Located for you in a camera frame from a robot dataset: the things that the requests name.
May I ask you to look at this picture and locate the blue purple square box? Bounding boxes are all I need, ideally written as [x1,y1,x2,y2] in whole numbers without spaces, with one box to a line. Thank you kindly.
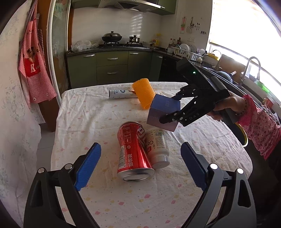
[147,94,181,132]

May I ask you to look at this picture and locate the white blue toothpaste tube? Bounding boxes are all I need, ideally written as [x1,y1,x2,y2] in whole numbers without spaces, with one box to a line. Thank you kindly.
[109,90,137,99]

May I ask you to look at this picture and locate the yellow rimmed trash bin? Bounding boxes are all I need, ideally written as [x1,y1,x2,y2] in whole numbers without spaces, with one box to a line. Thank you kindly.
[234,123,248,147]

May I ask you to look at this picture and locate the green lower kitchen cabinets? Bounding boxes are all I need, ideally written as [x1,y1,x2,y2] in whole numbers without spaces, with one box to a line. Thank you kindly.
[66,47,185,88]

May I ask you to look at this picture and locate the person's right hand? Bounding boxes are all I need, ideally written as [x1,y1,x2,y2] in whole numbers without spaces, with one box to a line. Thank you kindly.
[207,91,247,121]

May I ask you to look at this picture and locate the dark pan in sink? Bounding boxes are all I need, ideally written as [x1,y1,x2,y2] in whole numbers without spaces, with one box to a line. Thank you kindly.
[216,71,237,83]

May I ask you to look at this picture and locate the white pill bottle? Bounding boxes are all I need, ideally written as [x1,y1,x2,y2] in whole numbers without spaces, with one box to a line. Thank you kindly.
[145,127,170,170]

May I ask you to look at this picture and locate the wooden cutting board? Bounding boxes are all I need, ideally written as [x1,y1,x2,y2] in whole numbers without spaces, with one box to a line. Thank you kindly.
[216,54,245,83]

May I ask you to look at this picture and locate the white dish rack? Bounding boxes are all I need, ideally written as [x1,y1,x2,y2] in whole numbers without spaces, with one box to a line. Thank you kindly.
[172,44,203,63]

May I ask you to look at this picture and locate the steel sink faucet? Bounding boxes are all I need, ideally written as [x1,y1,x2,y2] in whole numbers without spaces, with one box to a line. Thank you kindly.
[238,56,262,87]

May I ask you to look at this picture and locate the red cola can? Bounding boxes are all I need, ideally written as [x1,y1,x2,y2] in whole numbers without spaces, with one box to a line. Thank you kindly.
[117,122,154,182]

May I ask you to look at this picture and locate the white floral tablecloth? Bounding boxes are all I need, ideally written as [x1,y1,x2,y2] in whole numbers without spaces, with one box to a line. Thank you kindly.
[51,84,253,227]

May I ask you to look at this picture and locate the gas stove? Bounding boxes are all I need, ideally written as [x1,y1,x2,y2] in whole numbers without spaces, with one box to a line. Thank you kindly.
[98,42,149,48]

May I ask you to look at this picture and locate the small dark kettle pot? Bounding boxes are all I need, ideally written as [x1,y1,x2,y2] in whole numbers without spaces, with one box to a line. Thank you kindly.
[129,35,140,44]

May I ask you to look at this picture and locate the green upper cabinets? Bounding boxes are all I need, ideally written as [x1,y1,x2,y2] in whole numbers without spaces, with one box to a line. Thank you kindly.
[71,0,177,16]

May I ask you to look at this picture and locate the black wok with lid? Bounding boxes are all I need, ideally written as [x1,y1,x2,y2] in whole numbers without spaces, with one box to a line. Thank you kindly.
[102,31,122,43]

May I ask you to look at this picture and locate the steel range hood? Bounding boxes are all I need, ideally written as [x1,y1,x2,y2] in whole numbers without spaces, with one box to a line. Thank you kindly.
[98,1,161,12]

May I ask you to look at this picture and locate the white plastic bag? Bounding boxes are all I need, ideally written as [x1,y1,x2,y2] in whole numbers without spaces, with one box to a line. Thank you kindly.
[71,40,92,52]

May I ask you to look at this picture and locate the glass sliding door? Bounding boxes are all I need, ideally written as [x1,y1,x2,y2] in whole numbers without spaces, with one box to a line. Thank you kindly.
[47,0,71,105]

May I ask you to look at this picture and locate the red checked apron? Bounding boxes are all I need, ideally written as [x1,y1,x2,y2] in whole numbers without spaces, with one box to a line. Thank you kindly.
[19,1,57,107]

